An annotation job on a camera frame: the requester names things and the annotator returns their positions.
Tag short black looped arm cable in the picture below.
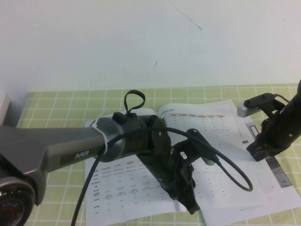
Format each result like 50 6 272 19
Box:
124 89 146 118

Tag thin black right camera cable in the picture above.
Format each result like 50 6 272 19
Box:
274 93 291 103

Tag green white checked tablecloth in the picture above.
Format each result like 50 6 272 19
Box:
0 83 301 226

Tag black left camera mount bracket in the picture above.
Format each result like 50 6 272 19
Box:
173 128 219 167

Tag white printed booklet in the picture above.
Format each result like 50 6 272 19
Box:
84 98 298 226

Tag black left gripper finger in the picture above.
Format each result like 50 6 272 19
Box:
175 188 201 215
181 178 197 203

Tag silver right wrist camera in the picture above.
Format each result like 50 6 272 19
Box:
237 103 261 118

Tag white zip tie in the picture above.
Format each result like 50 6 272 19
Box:
90 107 111 154

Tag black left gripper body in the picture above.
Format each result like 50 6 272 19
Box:
140 130 196 201

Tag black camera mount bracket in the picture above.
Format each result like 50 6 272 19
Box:
244 93 290 120
173 128 219 167

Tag long black left camera cable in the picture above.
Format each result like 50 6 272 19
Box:
71 126 254 226

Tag black right camera mount bracket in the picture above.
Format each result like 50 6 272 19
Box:
244 93 290 120

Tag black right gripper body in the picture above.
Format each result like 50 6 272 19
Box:
255 110 296 157

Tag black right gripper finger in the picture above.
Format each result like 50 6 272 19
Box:
246 134 268 150
246 145 271 162

